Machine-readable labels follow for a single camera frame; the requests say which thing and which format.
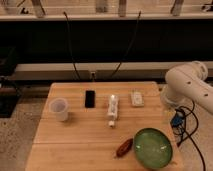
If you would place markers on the white ceramic cup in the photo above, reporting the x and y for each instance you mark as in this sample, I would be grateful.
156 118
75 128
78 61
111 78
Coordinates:
59 108

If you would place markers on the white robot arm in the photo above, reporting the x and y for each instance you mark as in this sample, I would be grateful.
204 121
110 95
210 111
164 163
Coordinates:
188 81

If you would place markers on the black smartphone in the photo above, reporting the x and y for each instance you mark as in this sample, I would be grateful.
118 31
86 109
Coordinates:
90 99

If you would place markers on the small white box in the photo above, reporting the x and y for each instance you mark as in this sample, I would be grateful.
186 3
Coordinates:
137 99

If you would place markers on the brown oblong object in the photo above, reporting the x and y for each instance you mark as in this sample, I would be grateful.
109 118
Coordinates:
124 148

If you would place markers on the blue connector box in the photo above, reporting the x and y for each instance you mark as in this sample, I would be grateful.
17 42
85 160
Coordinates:
176 120

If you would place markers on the green glass plate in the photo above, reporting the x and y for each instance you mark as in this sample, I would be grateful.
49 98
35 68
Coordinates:
152 148

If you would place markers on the wall power outlet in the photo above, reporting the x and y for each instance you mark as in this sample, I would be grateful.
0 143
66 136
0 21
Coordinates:
92 75

